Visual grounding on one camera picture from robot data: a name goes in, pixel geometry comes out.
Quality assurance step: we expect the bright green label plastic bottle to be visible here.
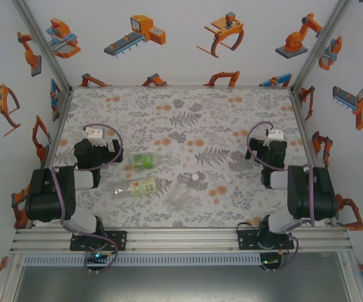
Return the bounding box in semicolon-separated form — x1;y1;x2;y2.
126;152;173;172

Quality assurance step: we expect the pale green tea label bottle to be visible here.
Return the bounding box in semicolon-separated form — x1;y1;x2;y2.
111;176;173;200

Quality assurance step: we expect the clear unlabelled plastic bottle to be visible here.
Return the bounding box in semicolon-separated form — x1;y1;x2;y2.
164;179;195;211

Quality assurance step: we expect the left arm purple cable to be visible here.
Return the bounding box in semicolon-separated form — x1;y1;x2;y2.
51;123;125;274

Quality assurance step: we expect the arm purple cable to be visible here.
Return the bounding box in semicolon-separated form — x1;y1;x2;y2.
51;123;125;274
246;121;315;274

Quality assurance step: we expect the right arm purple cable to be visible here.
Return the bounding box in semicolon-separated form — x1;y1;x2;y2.
246;121;315;274

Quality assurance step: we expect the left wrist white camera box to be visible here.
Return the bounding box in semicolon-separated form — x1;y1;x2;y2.
83;125;107;148

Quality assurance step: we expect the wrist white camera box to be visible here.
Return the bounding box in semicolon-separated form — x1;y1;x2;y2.
83;125;107;148
262;128;284;147

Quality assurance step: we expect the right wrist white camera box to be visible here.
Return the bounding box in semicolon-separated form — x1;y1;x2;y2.
262;128;284;147

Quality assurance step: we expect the aluminium side rail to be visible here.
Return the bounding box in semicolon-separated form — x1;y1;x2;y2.
289;87;339;227
26;87;74;229

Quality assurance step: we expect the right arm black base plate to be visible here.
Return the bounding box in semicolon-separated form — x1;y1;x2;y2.
237;229;295;252

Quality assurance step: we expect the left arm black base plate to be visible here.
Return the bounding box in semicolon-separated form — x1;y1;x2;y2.
70;231;128;252

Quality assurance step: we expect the long aluminium frame rail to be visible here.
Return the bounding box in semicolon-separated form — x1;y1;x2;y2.
9;226;354;254

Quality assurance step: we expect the aluminium frame post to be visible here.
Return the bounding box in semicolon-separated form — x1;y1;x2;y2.
12;0;74;92
289;0;355;94

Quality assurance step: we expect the perforated grey cable tray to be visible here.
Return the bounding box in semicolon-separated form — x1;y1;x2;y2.
23;253;261;267

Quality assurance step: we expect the aluminium frame leg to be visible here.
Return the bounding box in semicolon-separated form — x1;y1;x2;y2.
337;251;363;302
0;251;25;302

